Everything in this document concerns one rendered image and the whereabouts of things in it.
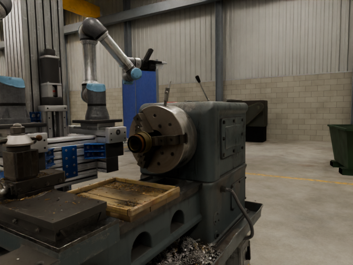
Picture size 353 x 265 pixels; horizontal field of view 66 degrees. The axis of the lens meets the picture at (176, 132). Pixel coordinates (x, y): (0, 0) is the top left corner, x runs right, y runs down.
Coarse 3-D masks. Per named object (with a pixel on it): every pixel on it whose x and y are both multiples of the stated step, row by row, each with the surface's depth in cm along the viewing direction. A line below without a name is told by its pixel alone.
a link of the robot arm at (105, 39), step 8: (88, 24) 166; (96, 24) 166; (88, 32) 169; (96, 32) 167; (104, 32) 168; (104, 40) 170; (112, 40) 173; (112, 48) 173; (112, 56) 176; (120, 56) 176; (120, 64) 178; (128, 64) 178; (128, 72) 181; (136, 72) 180
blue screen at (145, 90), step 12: (156, 60) 607; (144, 72) 703; (156, 72) 610; (132, 84) 836; (144, 84) 708; (156, 84) 614; (132, 96) 843; (144, 96) 714; (156, 96) 618; (132, 108) 851; (132, 120) 858
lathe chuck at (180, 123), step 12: (144, 108) 126; (156, 108) 123; (168, 108) 121; (156, 120) 123; (168, 120) 120; (180, 120) 118; (132, 132) 131; (156, 132) 132; (168, 132) 120; (180, 132) 117; (192, 132) 123; (180, 144) 117; (192, 144) 123; (156, 156) 125; (168, 156) 121; (180, 156) 118; (156, 168) 125; (168, 168) 122
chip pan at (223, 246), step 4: (252, 212) 177; (248, 216) 171; (244, 220) 164; (240, 224) 159; (244, 224) 159; (236, 228) 154; (240, 228) 154; (232, 232) 149; (228, 236) 144; (232, 236) 144; (224, 240) 140; (228, 240) 140; (220, 244) 136; (224, 244) 136; (220, 248) 132; (224, 248) 132
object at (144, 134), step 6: (138, 132) 118; (144, 132) 116; (132, 138) 112; (138, 138) 111; (144, 138) 112; (150, 138) 115; (132, 144) 115; (138, 144) 118; (144, 144) 113; (150, 144) 115; (132, 150) 113; (138, 150) 111; (144, 150) 114
